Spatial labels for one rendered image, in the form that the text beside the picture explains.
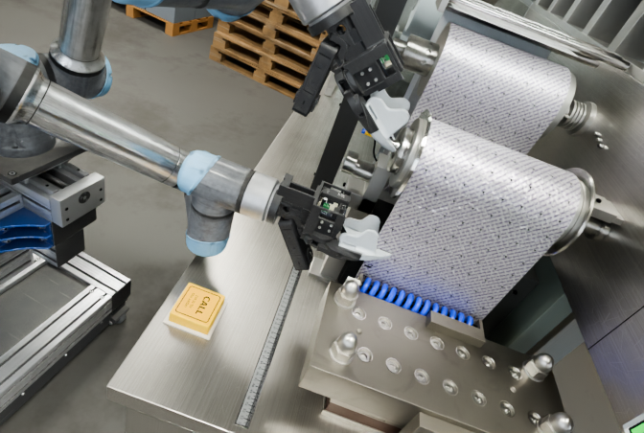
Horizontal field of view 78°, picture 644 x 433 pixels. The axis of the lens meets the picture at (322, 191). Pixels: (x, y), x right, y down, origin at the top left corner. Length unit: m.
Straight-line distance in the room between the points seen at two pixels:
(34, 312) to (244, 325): 1.00
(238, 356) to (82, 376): 1.06
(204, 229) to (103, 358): 1.11
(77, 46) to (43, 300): 0.90
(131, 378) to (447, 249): 0.51
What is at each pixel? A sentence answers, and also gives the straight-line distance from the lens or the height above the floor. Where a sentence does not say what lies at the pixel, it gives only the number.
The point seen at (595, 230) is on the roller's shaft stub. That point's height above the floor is 1.25.
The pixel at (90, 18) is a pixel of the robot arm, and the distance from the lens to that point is 1.04.
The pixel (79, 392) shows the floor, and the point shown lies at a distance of 1.70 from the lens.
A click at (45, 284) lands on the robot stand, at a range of 1.69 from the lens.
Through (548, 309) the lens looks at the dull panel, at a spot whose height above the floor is 1.09.
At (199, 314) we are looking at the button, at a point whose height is 0.92.
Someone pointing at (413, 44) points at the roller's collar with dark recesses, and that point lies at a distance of 0.81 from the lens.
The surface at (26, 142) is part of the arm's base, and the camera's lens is 1.18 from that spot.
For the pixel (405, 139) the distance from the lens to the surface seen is 0.60.
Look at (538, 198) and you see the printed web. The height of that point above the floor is 1.28.
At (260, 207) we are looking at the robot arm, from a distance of 0.62.
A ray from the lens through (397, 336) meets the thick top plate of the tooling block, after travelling 0.67.
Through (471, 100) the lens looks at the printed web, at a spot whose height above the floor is 1.31.
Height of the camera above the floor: 1.52
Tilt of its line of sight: 35 degrees down
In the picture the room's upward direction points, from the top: 21 degrees clockwise
